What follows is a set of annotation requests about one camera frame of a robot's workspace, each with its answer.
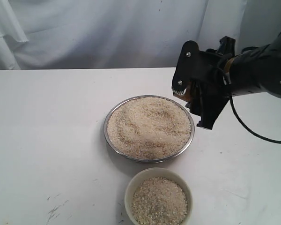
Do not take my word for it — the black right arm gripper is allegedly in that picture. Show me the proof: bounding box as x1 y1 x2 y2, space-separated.
187 36 236 129

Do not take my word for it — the brown wooden cup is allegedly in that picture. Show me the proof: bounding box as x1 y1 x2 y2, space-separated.
184 82 196 104

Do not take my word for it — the round metal tray of rice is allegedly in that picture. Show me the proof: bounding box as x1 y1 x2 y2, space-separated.
104 95 195 163

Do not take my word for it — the white bowl of rice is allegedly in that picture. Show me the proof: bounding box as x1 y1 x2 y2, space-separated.
124 167 192 225

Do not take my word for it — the white backdrop cloth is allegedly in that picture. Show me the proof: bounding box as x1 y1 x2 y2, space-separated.
0 0 281 70

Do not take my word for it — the black cable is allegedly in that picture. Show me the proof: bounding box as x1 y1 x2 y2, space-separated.
215 60 281 144

